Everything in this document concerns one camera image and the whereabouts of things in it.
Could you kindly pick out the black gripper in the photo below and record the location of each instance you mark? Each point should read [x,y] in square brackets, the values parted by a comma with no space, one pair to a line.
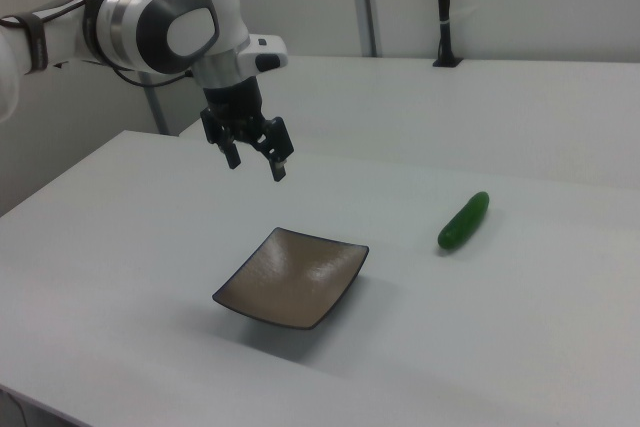
[235,107]

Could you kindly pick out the green cucumber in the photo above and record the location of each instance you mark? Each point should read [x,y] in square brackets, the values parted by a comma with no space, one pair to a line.
[464,222]

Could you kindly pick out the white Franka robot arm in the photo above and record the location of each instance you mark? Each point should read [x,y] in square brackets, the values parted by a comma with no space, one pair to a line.
[165,22]

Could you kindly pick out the square brown ceramic plate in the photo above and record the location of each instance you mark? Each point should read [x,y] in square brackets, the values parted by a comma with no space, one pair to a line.
[292,281]

